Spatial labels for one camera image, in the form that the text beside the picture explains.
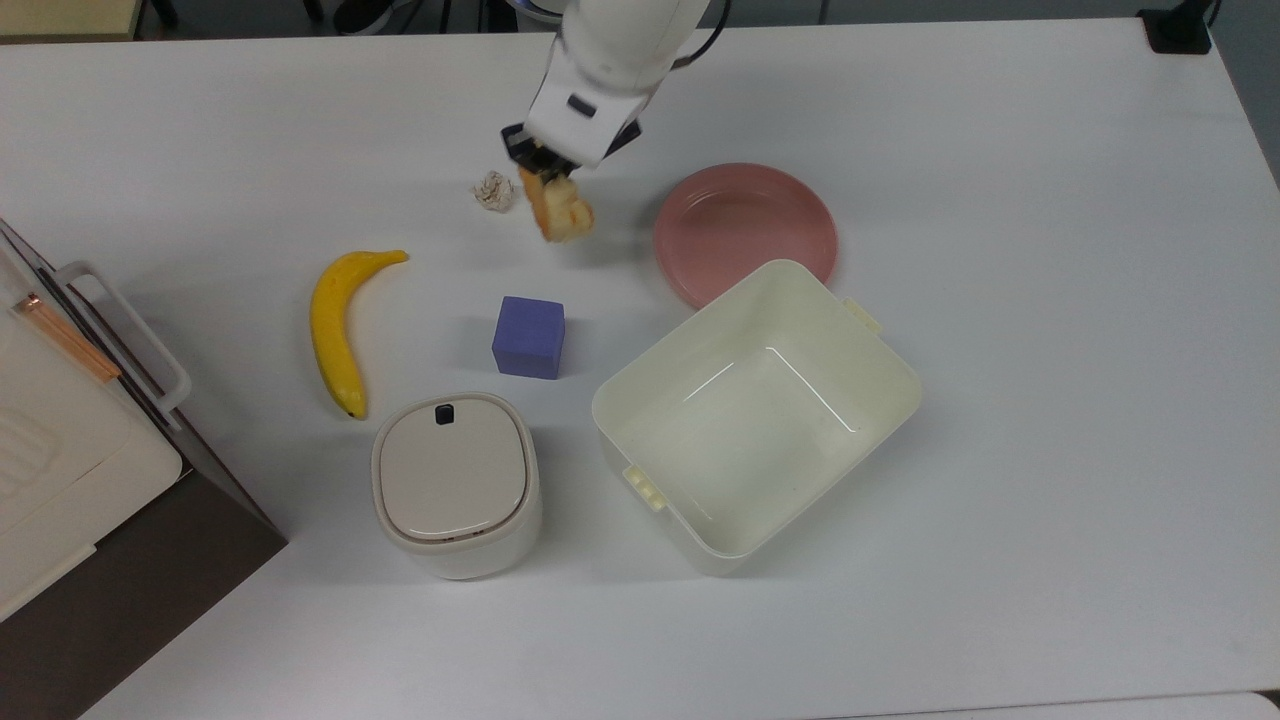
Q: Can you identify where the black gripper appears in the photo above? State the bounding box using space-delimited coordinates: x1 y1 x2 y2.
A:
500 118 643 191

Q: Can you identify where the yellow bread slice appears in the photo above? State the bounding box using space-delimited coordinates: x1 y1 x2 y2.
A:
517 165 597 244

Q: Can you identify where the crumpled paper ball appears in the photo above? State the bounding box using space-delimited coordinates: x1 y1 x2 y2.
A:
472 170 519 214

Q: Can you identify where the purple cube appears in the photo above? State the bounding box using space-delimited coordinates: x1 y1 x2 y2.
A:
491 296 567 381

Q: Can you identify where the pink plate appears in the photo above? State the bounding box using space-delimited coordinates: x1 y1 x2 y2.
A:
654 163 839 310

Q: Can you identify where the yellow banana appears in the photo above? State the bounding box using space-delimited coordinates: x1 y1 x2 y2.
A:
309 249 411 421

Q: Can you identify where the small beige lidded trash can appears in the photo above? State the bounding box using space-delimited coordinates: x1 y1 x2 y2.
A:
371 392 544 582

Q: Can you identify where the cream rectangular plastic bin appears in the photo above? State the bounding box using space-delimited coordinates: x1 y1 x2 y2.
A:
590 258 924 578

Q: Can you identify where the light wooden table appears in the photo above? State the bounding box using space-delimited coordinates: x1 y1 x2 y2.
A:
0 0 147 43

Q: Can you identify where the orange tape strip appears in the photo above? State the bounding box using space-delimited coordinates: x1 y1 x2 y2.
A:
14 293 122 384

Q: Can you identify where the cream toy microwave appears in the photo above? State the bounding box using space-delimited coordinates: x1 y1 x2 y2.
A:
0 285 185 623

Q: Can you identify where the white toaster oven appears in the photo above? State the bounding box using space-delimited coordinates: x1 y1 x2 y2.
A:
0 218 290 720

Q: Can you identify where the black box on table corner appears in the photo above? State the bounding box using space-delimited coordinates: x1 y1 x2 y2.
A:
1138 0 1215 55

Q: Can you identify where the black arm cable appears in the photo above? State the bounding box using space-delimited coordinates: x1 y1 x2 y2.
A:
668 0 733 71

